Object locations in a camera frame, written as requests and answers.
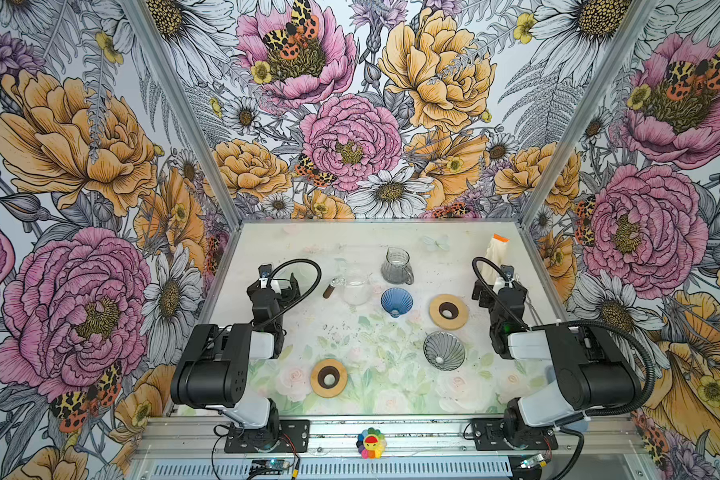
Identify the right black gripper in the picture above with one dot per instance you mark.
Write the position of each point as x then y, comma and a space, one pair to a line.
507, 288

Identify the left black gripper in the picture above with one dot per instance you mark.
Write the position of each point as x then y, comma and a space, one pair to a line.
265, 285

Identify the clear glass carafe wooden handle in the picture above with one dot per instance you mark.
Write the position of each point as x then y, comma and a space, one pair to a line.
351, 282

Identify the blue glass dripper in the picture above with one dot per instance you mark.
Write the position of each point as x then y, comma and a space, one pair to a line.
396, 302

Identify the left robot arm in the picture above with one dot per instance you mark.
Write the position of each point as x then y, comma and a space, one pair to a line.
212, 373

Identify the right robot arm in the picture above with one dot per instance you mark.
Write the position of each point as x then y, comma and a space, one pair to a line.
598, 369

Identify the orange white coffee bag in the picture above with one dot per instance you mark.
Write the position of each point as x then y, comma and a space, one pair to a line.
496, 252

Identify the grey glass dripper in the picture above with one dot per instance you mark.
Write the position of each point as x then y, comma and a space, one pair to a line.
444, 351

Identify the metal tongs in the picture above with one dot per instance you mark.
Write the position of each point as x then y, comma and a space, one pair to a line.
536, 319

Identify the grey ribbed glass pitcher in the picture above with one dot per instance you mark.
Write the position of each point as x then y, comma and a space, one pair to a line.
396, 268

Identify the green circuit board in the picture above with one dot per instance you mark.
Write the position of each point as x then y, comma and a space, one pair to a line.
274, 467

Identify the colourful flower toy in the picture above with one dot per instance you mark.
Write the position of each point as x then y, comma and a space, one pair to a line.
371, 443

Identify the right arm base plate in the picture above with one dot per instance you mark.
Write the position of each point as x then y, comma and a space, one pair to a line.
494, 434

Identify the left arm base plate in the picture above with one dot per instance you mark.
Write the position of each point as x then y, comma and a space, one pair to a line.
290, 436

